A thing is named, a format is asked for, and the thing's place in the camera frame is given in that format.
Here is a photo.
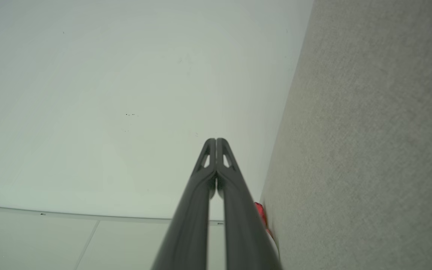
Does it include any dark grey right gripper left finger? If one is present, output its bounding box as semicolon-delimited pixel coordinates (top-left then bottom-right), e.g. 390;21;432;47
151;138;217;270

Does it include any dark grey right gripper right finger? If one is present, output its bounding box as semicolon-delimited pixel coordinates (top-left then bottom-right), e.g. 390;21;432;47
216;138;282;270

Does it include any red and white jersey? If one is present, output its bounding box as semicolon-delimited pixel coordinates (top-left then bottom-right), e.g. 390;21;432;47
254;202;279;259

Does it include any grey fabric sofa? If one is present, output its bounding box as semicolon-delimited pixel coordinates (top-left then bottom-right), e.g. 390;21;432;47
259;0;432;270

